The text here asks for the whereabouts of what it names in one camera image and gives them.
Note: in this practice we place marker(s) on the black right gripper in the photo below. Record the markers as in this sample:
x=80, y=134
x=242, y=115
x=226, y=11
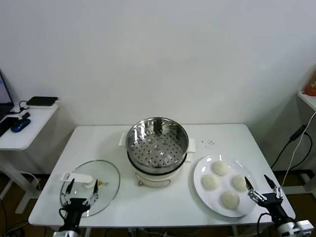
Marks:
x=274, y=201

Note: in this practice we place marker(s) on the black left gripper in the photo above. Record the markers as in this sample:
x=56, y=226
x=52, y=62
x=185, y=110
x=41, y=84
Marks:
x=77, y=204

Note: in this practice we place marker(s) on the white steamed baozi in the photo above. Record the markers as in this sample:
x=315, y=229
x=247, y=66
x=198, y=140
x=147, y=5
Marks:
x=238, y=183
x=229, y=199
x=220, y=168
x=210, y=182

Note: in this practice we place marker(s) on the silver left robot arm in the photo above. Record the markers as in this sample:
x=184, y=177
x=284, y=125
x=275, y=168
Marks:
x=66, y=233

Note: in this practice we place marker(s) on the stainless steel steamer basket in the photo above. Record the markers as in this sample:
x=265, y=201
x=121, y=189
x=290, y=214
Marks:
x=138, y=133

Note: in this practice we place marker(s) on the white round plate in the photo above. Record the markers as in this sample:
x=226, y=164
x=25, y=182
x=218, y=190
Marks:
x=209, y=200

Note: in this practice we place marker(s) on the white side desk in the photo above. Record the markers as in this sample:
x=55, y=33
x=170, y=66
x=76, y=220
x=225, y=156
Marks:
x=24, y=138

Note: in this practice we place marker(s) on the blue computer mouse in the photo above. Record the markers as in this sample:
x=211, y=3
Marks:
x=20, y=125

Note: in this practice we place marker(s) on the small black adapter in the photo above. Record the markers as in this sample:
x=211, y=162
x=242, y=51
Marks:
x=25, y=115

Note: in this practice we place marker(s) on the white shelf unit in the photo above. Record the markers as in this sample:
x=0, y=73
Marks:
x=304, y=103

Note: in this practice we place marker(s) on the black flat device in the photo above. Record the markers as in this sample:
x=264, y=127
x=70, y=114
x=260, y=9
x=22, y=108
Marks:
x=42, y=100

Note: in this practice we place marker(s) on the black smartphone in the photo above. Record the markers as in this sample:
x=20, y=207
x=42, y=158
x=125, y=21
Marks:
x=7, y=123

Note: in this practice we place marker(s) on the orange snack bag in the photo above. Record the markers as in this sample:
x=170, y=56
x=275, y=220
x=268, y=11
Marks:
x=311, y=86

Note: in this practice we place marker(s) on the black laptop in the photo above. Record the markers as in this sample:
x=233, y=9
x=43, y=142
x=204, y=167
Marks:
x=5, y=98

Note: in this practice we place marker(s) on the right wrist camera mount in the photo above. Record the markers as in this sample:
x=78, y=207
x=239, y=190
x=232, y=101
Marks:
x=304, y=226

